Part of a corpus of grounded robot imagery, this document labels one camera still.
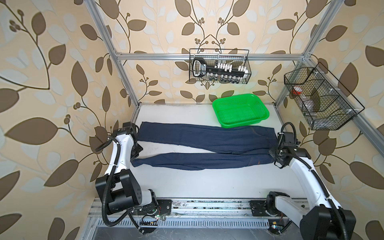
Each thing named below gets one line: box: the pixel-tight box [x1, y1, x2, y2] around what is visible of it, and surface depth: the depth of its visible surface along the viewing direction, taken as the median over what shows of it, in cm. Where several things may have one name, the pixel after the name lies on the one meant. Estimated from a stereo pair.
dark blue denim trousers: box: [131, 122, 279, 171], surface depth 101 cm
